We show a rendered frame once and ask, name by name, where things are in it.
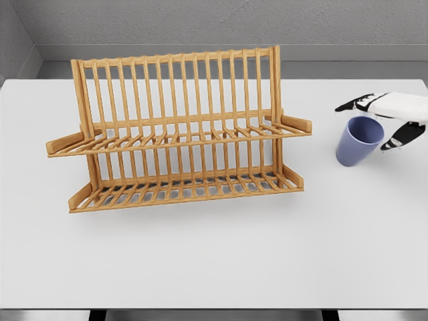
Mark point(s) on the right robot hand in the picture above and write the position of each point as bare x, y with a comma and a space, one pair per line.
398, 106

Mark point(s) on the blue cup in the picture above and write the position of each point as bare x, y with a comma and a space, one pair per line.
357, 147

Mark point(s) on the wooden two-tier dish rack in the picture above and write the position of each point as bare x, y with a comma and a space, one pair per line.
180, 133

